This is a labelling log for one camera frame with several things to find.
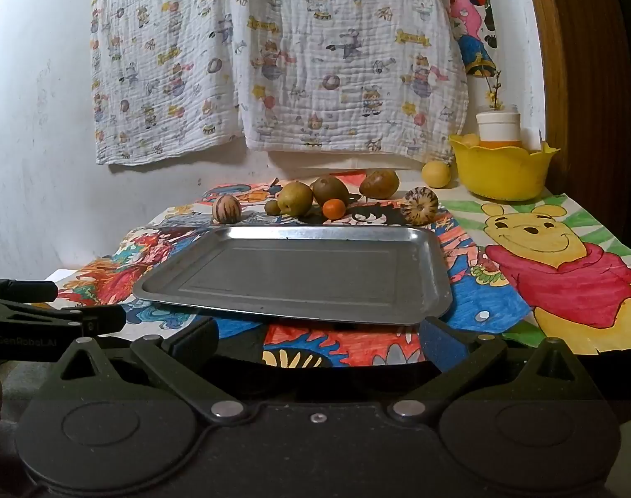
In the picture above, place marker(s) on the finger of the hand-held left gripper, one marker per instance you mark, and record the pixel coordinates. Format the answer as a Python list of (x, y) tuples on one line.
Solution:
[(105, 318), (30, 290)]

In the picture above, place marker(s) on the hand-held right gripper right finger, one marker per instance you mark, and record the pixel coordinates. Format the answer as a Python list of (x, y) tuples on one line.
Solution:
[(442, 345)]

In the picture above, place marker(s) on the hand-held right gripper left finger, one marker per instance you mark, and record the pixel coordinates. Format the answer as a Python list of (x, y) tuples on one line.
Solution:
[(193, 345)]

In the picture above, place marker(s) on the metal tray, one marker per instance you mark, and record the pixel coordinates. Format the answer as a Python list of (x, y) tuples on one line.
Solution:
[(305, 275)]

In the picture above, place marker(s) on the striped pepino melon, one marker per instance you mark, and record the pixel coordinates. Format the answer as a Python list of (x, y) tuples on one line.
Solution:
[(420, 206), (227, 209)]

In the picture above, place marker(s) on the small brown-green fruit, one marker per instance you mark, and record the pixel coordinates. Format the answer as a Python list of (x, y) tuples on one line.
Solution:
[(271, 207)]

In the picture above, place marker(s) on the yellow lemon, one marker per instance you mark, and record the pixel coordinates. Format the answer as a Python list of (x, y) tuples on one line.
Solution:
[(435, 174)]

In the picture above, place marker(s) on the orange tangerine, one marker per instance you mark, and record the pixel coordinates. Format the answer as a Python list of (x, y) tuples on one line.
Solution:
[(333, 209)]

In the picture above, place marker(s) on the yellow-green pear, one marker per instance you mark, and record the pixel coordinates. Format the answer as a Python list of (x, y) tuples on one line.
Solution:
[(295, 198)]

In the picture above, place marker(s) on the brown kiwi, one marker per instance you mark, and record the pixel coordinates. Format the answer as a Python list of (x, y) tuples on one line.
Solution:
[(330, 189)]

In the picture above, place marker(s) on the white box with gold trim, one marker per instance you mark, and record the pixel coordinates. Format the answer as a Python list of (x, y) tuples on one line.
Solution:
[(61, 275)]

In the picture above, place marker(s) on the red drawing with yellow marks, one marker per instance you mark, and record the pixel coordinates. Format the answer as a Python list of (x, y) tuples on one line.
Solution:
[(346, 345)]

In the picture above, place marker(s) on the colourful cartoon table cover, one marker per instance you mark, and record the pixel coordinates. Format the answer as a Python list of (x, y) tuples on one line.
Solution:
[(554, 249)]

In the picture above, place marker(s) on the cartoon characters drawing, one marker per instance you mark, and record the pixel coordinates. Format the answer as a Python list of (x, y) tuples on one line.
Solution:
[(242, 194)]

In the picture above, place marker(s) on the yellow plastic bowl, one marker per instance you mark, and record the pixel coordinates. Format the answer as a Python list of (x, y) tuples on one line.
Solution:
[(502, 171)]

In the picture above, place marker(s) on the red paper sheet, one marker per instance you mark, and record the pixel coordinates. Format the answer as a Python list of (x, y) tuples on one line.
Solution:
[(352, 180)]

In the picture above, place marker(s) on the pale yellow fruit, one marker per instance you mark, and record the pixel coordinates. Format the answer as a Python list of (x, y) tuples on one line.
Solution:
[(471, 140)]

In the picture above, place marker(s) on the white jar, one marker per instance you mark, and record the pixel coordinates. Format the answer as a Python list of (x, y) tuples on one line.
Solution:
[(498, 127)]

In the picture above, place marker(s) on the flower twig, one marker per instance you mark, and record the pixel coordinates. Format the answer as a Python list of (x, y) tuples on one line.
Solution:
[(490, 96)]

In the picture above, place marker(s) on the printed muslin cloth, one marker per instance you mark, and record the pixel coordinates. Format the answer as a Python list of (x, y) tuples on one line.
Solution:
[(159, 62), (346, 62)]

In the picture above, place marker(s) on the brown wooden headboard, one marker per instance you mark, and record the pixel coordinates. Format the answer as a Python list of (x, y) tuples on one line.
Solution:
[(580, 88)]

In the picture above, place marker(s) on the colourful wall poster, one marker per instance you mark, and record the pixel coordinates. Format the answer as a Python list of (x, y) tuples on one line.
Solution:
[(471, 46)]

